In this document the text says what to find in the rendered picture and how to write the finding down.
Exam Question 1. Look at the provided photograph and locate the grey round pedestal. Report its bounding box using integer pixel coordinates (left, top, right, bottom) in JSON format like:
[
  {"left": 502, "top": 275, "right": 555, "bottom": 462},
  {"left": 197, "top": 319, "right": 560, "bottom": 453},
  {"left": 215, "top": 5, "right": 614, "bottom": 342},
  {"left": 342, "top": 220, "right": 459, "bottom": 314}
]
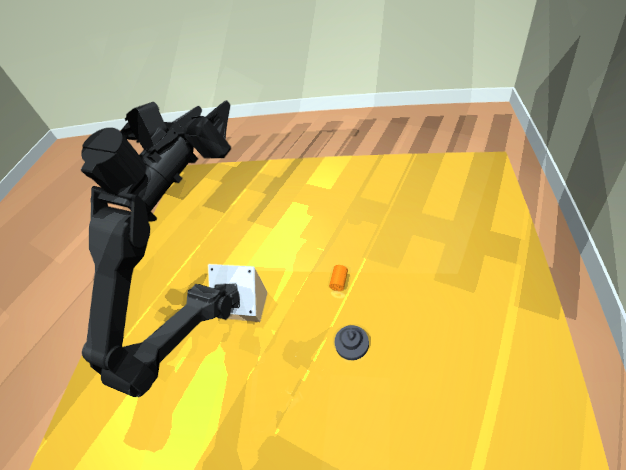
[{"left": 334, "top": 325, "right": 369, "bottom": 361}]

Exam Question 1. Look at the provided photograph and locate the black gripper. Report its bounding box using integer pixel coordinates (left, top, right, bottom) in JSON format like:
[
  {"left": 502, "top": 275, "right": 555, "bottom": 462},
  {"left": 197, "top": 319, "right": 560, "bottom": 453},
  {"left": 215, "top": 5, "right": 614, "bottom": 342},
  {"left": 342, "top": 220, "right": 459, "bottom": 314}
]
[{"left": 141, "top": 100, "right": 231, "bottom": 186}]

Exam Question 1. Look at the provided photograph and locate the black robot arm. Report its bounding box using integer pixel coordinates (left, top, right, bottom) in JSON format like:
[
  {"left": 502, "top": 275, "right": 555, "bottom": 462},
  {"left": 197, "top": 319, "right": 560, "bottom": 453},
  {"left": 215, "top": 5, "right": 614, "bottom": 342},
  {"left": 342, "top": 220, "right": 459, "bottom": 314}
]
[{"left": 81, "top": 102, "right": 240, "bottom": 398}]

